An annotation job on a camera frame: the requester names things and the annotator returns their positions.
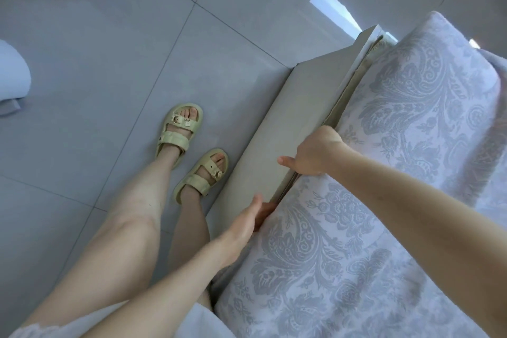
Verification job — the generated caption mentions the person's white lace dress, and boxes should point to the person's white lace dress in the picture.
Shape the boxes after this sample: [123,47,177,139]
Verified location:
[7,301,238,338]

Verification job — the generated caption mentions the person's left hand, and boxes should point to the person's left hand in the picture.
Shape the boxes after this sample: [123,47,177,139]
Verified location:
[215,193,278,267]

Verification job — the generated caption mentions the person's left leg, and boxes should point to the person's left leg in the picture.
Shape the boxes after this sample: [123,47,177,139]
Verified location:
[20,151,181,331]

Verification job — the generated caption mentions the person's left beige sandal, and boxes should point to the person's left beige sandal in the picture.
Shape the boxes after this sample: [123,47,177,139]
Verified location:
[155,102,204,170]

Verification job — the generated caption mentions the cream bed frame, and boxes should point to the cream bed frame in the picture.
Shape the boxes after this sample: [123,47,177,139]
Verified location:
[205,24,397,299]

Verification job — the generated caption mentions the person's left forearm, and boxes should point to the person's left forearm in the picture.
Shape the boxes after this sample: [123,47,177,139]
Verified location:
[81,242,238,338]

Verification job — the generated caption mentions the person's right forearm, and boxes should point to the person's right forearm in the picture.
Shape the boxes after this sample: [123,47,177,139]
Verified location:
[326,143,507,338]

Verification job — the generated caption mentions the person's beige sandal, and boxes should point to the person's beige sandal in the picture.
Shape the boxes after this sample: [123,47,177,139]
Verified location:
[174,148,230,205]
[155,102,204,170]

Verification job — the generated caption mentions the white floral bed sheet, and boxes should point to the white floral bed sheet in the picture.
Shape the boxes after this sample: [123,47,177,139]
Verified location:
[213,11,507,338]

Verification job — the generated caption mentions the person's right beige sandal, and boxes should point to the person's right beige sandal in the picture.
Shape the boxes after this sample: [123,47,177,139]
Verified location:
[174,148,230,205]

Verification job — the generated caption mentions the white teal cylindrical appliance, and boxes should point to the white teal cylindrical appliance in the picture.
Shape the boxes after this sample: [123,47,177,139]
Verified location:
[0,39,32,117]

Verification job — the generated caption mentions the person's right hand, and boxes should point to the person's right hand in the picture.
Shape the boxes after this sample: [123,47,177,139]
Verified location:
[277,125,349,177]

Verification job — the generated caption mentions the person's right leg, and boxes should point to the person's right leg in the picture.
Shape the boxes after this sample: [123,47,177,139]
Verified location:
[166,191,214,311]

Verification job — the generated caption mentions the person's leg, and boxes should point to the person's leg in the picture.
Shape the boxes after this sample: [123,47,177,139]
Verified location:
[20,151,181,331]
[166,191,214,311]

